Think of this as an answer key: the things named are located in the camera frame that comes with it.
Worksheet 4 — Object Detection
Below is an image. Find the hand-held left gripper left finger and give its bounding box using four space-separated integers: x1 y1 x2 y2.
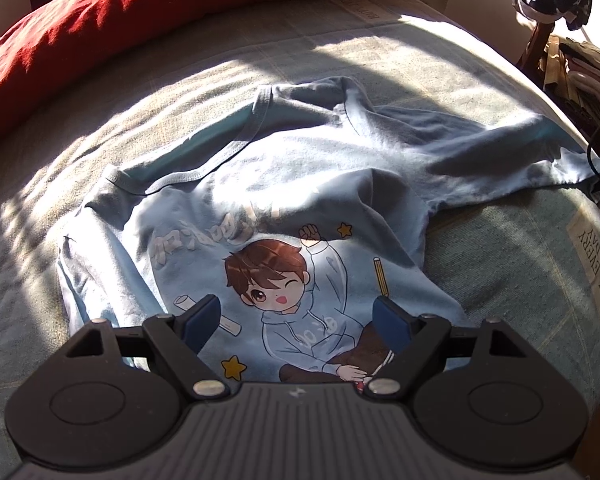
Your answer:
70 294 230 402

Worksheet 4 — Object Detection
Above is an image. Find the green plaid bed sheet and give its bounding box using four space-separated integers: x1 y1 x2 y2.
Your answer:
0 0 600 480

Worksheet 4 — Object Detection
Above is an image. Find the red quilt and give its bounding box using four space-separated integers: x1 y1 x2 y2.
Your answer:
0 0 431 156

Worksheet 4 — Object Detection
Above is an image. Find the light blue cartoon t-shirt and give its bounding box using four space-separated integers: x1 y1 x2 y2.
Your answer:
55 75 600 386

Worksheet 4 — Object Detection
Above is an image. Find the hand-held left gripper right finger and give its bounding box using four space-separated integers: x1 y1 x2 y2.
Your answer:
364 296 530 402

